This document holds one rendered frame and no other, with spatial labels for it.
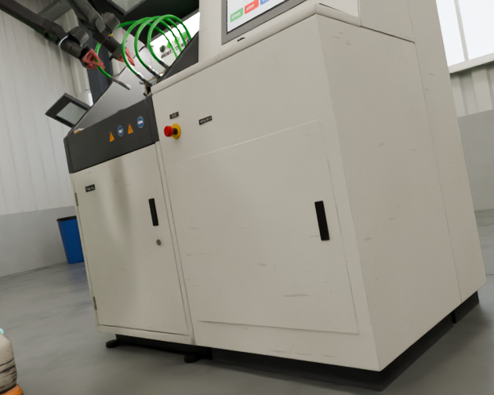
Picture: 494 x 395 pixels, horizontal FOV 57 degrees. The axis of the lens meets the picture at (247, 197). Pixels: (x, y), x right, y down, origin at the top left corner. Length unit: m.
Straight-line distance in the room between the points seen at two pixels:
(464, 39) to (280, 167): 4.37
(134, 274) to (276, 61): 1.03
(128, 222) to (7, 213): 6.96
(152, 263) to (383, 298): 0.88
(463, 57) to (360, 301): 4.50
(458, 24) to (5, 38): 7.39
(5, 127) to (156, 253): 7.48
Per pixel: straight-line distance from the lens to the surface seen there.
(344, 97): 1.20
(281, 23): 1.26
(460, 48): 5.51
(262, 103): 1.28
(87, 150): 2.06
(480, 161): 5.34
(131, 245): 1.85
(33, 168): 9.05
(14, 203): 8.79
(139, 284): 1.86
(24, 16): 2.26
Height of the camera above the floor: 0.54
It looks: level
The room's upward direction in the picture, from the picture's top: 10 degrees counter-clockwise
